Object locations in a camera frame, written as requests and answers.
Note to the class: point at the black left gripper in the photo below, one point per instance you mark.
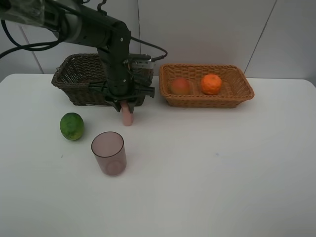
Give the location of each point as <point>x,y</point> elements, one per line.
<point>124,83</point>

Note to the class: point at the pink bottle white cap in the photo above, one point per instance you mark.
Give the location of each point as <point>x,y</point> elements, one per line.
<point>127,115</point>

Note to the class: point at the translucent purple plastic cup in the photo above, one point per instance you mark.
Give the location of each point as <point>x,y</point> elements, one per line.
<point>109,151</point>

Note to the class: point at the red orange peach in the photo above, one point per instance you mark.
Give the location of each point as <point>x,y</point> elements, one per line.
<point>180,86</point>

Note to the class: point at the orange tangerine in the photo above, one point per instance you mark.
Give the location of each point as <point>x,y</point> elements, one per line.
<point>211,84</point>

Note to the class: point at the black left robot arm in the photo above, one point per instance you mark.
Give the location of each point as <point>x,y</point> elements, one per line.
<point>71,22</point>

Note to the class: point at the dark brown wicker basket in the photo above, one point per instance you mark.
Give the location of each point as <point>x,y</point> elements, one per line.
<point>78,71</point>

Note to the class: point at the green lime fruit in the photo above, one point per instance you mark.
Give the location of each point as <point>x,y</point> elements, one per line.
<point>72,126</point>

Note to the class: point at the orange wicker basket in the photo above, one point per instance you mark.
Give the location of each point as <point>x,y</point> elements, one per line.
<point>234,91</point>

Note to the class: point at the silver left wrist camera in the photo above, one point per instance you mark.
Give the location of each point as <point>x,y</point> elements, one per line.
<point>142,61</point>

